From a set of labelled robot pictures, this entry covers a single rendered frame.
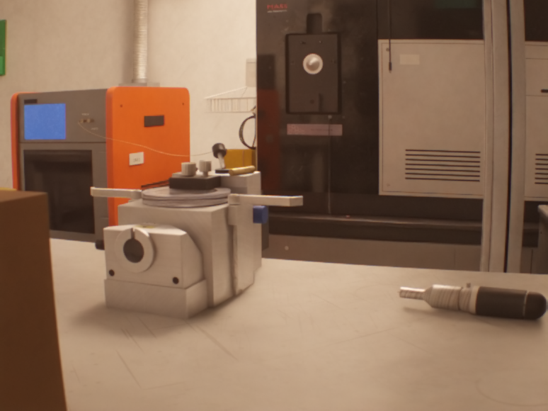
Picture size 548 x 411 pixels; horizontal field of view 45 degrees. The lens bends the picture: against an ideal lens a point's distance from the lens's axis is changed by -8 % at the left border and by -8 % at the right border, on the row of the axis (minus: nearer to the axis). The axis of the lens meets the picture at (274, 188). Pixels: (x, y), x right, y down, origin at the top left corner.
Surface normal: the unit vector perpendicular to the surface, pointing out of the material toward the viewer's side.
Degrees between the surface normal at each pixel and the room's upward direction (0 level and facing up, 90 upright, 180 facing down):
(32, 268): 90
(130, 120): 90
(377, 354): 0
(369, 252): 90
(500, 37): 90
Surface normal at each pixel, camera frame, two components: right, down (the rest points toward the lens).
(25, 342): 0.92, 0.04
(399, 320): 0.00, -0.99
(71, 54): -0.36, 0.11
